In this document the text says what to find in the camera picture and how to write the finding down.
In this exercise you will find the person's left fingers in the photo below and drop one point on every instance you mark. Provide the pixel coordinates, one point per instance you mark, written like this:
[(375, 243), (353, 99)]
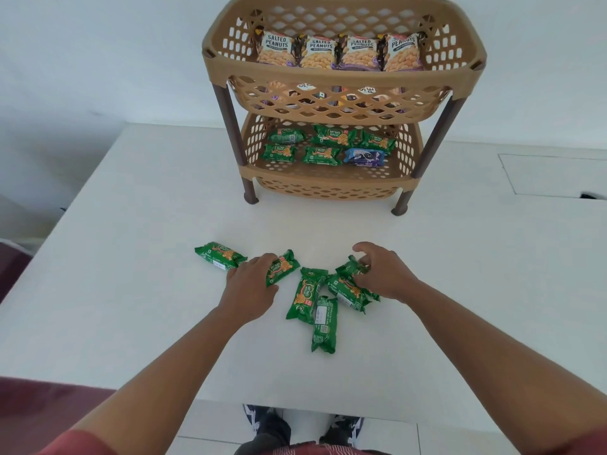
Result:
[(258, 264)]

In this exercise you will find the person's right fingers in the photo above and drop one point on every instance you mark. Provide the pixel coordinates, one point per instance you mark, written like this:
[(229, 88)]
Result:
[(369, 253)]

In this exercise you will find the person's dark sneaker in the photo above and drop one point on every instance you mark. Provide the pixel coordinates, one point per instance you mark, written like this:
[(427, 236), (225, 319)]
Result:
[(268, 421), (344, 428)]

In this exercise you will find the pile of peanut snack packets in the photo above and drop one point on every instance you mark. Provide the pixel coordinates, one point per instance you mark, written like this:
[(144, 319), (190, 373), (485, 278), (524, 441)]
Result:
[(318, 54)]

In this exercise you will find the person's left dark sneaker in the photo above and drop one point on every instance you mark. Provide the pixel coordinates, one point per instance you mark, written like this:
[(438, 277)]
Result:
[(268, 421)]

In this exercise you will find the scatter of green packets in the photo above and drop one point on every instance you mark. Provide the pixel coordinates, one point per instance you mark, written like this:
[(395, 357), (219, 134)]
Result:
[(307, 294)]

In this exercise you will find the person's red shirt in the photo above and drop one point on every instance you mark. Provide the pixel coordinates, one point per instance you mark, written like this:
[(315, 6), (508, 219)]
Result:
[(80, 445)]

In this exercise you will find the person's left forearm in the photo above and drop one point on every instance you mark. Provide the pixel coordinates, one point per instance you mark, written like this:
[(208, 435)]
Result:
[(161, 383)]

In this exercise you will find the blue biscuit snack packet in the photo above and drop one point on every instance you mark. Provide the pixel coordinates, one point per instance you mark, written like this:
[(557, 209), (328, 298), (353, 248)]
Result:
[(364, 157)]

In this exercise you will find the person's left hand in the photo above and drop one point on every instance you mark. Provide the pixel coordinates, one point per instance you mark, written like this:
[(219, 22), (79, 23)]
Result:
[(246, 291)]

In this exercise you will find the person's right forearm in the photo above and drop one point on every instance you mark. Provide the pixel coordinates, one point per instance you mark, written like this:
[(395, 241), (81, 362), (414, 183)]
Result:
[(498, 369)]

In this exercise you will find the green biscuit snack packet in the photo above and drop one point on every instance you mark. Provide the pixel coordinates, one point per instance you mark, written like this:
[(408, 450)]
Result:
[(287, 265), (322, 155), (378, 142), (346, 269), (333, 136), (279, 152), (286, 136)]

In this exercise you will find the tan plastic two-tier basket rack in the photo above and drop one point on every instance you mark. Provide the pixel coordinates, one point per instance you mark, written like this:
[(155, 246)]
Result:
[(332, 182)]

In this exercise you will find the person's right dark sneaker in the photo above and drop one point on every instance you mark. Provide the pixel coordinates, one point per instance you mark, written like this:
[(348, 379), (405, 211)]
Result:
[(344, 428)]

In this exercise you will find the person's right hand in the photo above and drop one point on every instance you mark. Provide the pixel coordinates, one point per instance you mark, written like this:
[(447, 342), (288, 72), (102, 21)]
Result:
[(389, 277)]

